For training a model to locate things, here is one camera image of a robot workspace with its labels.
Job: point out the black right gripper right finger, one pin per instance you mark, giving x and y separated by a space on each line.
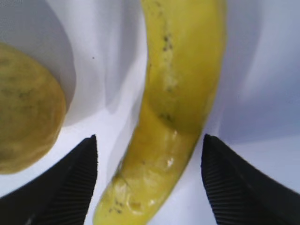
240 194

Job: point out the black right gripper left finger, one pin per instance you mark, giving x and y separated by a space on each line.
59 196

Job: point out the yellow pear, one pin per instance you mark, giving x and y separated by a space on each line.
32 110

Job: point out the yellow banana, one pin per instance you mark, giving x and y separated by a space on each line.
186 42

